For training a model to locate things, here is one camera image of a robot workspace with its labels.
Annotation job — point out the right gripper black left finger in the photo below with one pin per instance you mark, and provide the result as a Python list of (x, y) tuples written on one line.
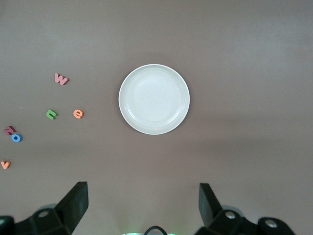
[(71, 208)]

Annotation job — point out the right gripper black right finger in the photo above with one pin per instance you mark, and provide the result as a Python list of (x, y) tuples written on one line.
[(212, 215)]

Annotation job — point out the orange foam letter e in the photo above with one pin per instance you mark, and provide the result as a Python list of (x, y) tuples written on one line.
[(77, 116)]

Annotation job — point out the green foam letter u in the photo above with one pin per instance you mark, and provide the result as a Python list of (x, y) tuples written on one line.
[(49, 116)]

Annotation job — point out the pink foam letter w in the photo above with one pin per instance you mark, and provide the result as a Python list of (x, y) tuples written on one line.
[(61, 79)]

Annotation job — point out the orange foam letter v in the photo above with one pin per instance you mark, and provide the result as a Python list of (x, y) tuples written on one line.
[(5, 167)]

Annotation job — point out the blue foam letter o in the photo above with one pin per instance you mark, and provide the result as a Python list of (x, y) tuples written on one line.
[(13, 137)]

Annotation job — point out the dark red foam letter z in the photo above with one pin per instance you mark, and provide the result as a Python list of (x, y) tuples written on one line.
[(9, 129)]

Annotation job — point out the beige round plate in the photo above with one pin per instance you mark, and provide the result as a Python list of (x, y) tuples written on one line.
[(154, 99)]

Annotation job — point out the brown table cover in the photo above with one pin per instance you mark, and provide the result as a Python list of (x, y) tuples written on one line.
[(220, 73)]

